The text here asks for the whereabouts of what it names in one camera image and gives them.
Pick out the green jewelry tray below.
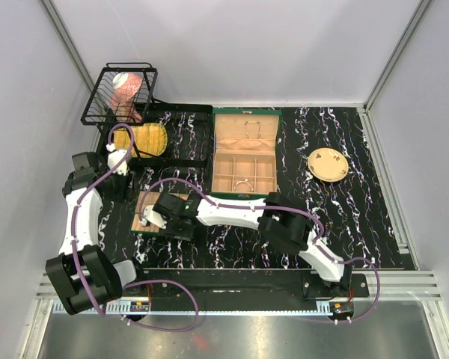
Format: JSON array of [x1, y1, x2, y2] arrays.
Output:
[[130, 191, 171, 236]]

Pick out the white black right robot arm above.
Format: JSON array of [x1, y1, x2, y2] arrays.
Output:
[[141, 192, 352, 297]]

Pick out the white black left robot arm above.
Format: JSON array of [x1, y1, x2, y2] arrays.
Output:
[[46, 150, 147, 315]]

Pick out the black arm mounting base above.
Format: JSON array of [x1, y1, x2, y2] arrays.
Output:
[[122, 269, 370, 315]]

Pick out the green jewelry box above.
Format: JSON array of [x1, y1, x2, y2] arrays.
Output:
[[211, 108, 281, 199]]

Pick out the yellow woven tray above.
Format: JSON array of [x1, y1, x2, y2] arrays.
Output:
[[113, 123, 168, 158]]

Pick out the red patterned cup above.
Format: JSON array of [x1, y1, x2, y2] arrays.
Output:
[[109, 72, 143, 123]]

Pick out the cream round plate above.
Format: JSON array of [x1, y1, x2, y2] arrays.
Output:
[[308, 147, 349, 182]]

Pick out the black marble pattern mat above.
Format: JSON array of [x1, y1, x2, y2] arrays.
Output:
[[97, 106, 415, 270]]

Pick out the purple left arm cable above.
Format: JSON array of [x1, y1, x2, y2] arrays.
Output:
[[71, 123, 200, 334]]

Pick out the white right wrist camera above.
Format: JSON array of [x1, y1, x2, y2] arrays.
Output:
[[140, 205, 167, 229]]

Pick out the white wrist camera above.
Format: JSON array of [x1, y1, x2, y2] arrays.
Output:
[[106, 144, 130, 176], [140, 205, 167, 229]]

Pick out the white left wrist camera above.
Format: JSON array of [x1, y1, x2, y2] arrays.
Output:
[[106, 144, 130, 176]]

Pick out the black wire dish rack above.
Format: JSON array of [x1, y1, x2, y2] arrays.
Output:
[[81, 62, 213, 168]]

